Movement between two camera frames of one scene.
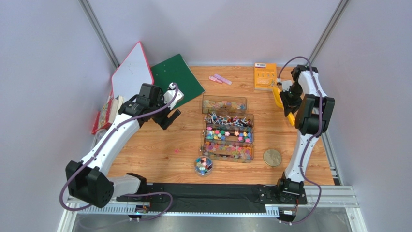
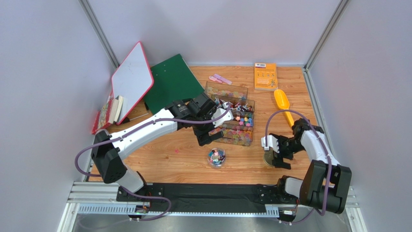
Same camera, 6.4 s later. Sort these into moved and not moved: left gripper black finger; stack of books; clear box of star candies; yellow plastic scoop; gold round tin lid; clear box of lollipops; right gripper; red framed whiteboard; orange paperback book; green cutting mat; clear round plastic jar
Moved: clear box of lollipops; right gripper; left gripper black finger; clear round plastic jar; clear box of star candies
Not moved: gold round tin lid; red framed whiteboard; green cutting mat; yellow plastic scoop; orange paperback book; stack of books
